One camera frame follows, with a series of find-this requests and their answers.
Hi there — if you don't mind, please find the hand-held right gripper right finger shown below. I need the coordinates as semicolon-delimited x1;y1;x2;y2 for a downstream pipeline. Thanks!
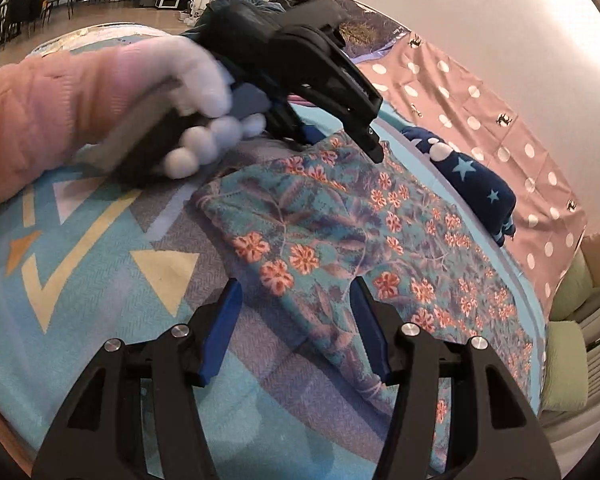
349;276;562;480

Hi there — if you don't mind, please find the small green pillow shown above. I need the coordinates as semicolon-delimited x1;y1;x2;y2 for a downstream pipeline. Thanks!
550;255;596;322

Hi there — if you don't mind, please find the green chair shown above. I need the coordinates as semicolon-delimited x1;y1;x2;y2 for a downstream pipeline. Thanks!
39;0;78;23

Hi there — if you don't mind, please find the navy star-print folded cloth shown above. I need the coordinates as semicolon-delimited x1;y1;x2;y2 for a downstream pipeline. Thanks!
400;125;518;248

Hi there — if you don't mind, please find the dark purple printed cloth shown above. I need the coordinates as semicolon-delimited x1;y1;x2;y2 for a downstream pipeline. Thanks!
337;0;413;63

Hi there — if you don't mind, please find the teal floral garment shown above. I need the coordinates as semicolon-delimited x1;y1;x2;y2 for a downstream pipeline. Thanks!
192;130;536;476

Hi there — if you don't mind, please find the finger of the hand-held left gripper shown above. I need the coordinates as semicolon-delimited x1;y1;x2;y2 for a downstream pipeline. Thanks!
275;25;384;164
265;95;327;152

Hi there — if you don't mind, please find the pink polka dot sheet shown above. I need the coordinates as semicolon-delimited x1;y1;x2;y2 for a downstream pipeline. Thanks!
352;32;588;318

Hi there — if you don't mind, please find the large green pillow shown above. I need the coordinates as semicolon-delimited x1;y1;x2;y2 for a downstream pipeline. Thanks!
542;320;591;411

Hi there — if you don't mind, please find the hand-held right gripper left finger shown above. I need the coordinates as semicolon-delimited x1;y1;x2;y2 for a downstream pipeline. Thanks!
31;279;244;480

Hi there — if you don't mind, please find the person's left forearm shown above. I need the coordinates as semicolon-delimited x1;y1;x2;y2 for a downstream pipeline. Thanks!
0;42;146;221

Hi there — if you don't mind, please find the person's left hand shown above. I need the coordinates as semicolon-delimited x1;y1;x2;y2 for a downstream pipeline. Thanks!
122;37;268;179

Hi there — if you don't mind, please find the black chair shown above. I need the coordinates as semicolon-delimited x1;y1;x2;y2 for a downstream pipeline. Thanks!
0;0;40;51

